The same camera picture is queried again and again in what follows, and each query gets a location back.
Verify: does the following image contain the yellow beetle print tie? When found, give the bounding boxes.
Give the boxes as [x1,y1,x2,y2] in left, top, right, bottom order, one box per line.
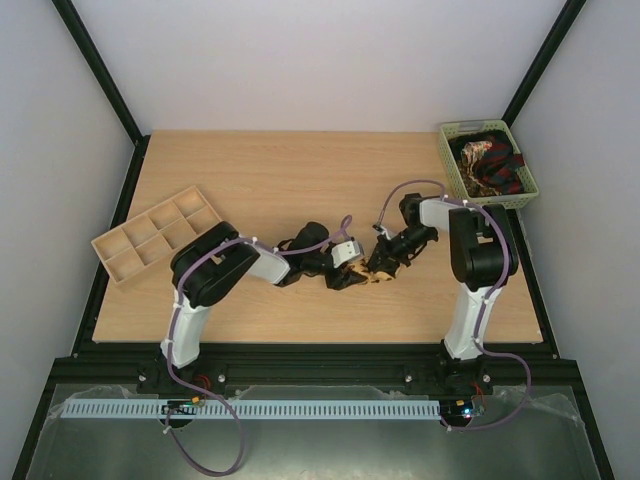
[349,257,398,285]

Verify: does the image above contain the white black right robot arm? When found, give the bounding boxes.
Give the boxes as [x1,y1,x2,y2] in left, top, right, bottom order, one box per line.
[366,193,519,392]

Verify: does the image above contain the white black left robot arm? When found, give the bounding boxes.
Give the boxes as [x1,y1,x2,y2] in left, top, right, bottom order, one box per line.
[161,216,366,369]

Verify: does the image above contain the green perforated plastic basket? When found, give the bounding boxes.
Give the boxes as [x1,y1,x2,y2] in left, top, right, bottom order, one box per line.
[438,120,539,209]

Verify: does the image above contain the floral patterned tie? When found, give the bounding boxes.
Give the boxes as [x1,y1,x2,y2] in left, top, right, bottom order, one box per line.
[461,140,493,168]

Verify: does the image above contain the wooden compartment tray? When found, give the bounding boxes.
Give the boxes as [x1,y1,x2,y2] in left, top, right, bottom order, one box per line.
[92,186,222,291]

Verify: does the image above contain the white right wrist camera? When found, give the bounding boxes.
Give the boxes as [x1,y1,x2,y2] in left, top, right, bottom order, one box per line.
[372,223,393,240]

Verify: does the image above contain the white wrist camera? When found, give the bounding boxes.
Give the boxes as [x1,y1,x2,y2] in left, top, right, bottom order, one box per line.
[372,223,393,240]
[330,239,364,268]

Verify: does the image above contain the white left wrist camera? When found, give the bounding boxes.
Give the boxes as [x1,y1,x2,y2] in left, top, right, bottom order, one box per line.
[330,239,364,268]

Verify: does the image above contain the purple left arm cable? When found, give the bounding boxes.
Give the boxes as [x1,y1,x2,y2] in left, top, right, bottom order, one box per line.
[168,214,354,474]

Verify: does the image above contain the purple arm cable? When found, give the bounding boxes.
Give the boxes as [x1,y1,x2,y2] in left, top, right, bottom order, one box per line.
[168,214,354,474]
[373,179,533,434]

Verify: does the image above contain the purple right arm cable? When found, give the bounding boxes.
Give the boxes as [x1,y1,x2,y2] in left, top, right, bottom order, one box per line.
[373,179,533,434]

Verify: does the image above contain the light blue slotted cable duct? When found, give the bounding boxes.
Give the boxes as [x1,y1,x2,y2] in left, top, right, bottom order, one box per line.
[60,399,441,421]

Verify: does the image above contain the black aluminium frame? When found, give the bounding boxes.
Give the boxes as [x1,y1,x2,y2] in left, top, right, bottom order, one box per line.
[13,1,614,479]

